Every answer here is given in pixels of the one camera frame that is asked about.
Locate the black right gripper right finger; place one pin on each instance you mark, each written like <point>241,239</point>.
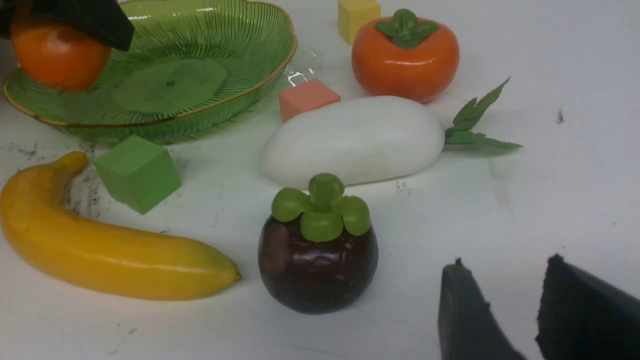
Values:
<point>582,317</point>

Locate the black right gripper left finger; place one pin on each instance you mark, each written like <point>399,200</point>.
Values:
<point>467,328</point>

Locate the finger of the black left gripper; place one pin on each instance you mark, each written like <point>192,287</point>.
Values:
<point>104,20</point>

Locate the orange yellow mango toy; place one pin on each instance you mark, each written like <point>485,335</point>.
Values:
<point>54,54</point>

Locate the purple mangosteen toy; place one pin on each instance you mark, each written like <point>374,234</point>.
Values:
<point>318,251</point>

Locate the yellow banana toy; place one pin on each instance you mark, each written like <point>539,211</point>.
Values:
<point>99,256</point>

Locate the white radish toy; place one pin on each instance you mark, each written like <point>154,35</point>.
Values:
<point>371,139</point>

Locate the orange persimmon toy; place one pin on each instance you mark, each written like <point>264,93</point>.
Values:
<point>405,55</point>

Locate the green glass leaf plate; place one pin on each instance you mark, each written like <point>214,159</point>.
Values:
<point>192,65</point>

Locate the green foam cube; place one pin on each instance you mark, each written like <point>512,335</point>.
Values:
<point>138,173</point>

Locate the salmon pink foam cube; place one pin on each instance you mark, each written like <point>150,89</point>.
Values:
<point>308,96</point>

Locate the yellow foam cube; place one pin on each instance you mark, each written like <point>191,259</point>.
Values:
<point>354,14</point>

